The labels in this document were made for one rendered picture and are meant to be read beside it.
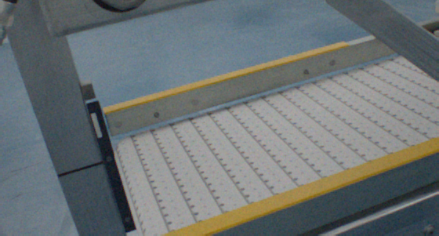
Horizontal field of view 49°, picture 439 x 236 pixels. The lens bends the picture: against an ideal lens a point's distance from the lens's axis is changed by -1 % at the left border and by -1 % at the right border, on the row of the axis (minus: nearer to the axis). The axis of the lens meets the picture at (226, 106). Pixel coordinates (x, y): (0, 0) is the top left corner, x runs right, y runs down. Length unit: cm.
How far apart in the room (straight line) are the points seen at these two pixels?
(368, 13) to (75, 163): 42
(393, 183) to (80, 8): 29
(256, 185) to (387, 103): 21
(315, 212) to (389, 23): 16
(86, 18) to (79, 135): 38
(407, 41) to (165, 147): 31
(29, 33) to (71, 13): 33
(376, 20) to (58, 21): 22
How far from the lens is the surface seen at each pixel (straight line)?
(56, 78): 60
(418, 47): 37
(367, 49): 71
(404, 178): 44
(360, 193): 41
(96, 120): 61
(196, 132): 58
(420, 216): 47
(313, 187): 39
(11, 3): 22
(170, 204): 47
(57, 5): 25
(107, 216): 69
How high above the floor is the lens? 118
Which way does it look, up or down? 25 degrees down
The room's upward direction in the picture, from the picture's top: 9 degrees counter-clockwise
